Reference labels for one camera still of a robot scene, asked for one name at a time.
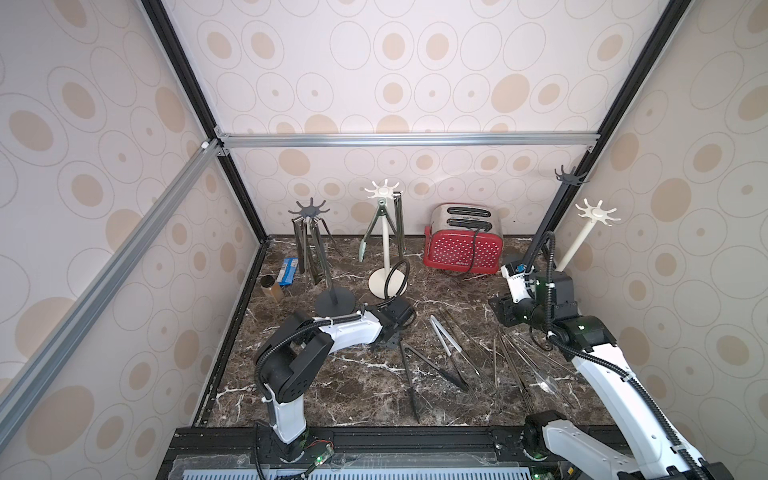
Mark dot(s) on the blue small package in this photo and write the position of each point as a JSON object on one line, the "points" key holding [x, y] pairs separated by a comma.
{"points": [[288, 271]]}

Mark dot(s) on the diagonal aluminium bar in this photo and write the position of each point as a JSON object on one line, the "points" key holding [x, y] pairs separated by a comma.
{"points": [[44, 366]]}

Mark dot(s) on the thin steel tongs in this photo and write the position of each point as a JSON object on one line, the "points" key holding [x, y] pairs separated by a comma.
{"points": [[320, 263]]}

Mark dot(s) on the white utensil rack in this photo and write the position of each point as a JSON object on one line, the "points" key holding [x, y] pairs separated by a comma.
{"points": [[387, 281], [593, 214]]}

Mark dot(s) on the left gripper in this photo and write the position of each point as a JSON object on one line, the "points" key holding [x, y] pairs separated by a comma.
{"points": [[396, 341]]}

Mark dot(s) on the brown spice jar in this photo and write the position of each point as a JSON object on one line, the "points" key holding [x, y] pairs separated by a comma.
{"points": [[271, 288]]}

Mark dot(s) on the small steel tongs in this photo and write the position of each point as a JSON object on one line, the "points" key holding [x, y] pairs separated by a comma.
{"points": [[451, 346]]}

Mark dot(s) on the horizontal aluminium bar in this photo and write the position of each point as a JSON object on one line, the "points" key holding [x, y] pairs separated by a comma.
{"points": [[229, 141]]}

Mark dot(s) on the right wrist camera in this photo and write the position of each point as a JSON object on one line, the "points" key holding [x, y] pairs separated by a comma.
{"points": [[516, 277]]}

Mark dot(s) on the steel tongs far right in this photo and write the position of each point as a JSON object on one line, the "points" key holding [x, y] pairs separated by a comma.
{"points": [[527, 370]]}

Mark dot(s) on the dark grey utensil rack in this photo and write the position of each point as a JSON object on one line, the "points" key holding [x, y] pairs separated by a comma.
{"points": [[333, 301]]}

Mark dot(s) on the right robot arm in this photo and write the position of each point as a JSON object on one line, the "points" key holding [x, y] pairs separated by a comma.
{"points": [[657, 449]]}

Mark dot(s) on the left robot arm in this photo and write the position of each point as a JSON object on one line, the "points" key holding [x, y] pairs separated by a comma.
{"points": [[288, 362]]}

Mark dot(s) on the dark grey rack back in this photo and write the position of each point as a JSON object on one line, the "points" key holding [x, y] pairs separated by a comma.
{"points": [[569, 183]]}

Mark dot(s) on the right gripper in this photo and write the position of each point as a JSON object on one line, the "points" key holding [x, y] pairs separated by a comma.
{"points": [[504, 308]]}

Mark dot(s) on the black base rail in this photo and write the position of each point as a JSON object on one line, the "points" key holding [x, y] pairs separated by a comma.
{"points": [[420, 444]]}

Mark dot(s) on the red white toaster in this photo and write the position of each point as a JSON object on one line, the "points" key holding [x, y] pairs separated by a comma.
{"points": [[464, 238]]}

